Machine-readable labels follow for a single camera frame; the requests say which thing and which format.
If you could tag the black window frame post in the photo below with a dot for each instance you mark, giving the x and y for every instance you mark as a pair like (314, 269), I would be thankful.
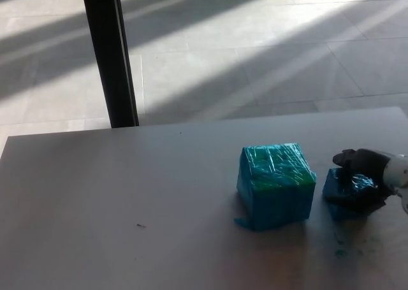
(108, 54)

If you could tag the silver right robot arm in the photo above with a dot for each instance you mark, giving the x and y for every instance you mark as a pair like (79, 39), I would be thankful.
(396, 172)

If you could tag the small blue cube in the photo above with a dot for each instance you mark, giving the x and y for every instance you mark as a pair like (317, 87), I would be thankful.
(342, 207)

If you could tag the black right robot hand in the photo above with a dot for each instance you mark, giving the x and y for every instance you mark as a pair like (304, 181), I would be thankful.
(366, 162)

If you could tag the big blue green cube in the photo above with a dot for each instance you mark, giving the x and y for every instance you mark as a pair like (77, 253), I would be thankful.
(275, 188)

